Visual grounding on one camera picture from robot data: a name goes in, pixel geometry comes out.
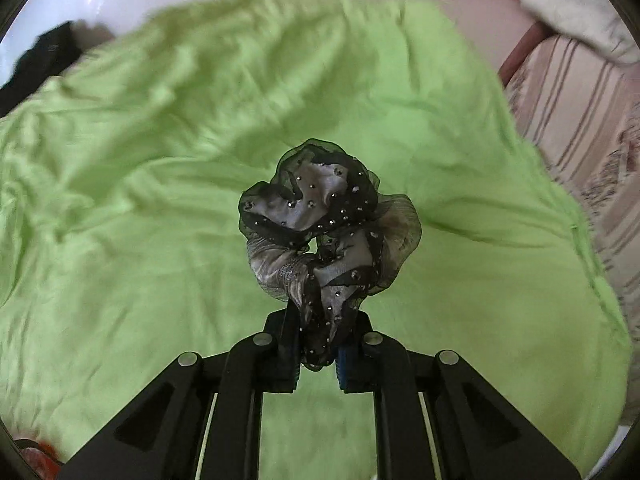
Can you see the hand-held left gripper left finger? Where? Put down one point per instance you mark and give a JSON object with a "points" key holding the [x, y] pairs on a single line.
{"points": [[287, 360]]}

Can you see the black cloth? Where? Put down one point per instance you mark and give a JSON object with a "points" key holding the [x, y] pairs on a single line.
{"points": [[40, 65]]}

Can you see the red cardboard box lid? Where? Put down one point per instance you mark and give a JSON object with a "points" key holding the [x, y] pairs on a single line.
{"points": [[37, 457]]}

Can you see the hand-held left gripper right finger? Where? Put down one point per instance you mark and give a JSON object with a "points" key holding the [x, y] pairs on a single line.
{"points": [[344, 366]]}

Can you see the grey black organza scrunchie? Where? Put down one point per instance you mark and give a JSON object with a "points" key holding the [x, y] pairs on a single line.
{"points": [[310, 210]]}

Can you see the green bed sheet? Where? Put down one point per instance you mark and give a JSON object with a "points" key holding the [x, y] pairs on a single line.
{"points": [[150, 185]]}

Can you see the white pillow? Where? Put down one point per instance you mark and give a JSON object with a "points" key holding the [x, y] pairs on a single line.
{"points": [[570, 0]]}

